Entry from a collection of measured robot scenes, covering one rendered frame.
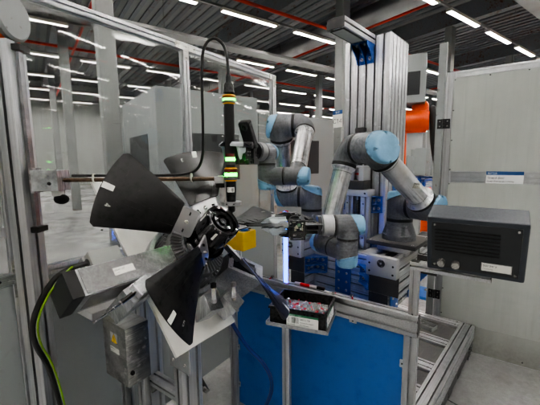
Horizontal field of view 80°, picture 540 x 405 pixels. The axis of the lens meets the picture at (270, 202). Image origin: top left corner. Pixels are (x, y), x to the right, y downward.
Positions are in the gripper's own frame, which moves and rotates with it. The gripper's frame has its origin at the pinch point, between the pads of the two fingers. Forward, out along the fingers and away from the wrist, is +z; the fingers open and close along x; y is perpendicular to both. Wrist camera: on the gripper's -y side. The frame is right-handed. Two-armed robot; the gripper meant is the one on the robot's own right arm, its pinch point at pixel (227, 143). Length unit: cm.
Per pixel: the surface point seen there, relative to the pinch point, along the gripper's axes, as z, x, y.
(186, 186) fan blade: 2.2, 15.7, 14.5
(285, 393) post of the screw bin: -18, -13, 98
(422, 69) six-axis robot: -391, -51, -114
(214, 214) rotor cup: 10.1, -1.5, 22.7
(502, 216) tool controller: -21, -81, 23
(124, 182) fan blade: 28.4, 15.7, 12.0
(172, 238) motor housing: 13.4, 13.1, 30.7
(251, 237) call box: -42, 15, 42
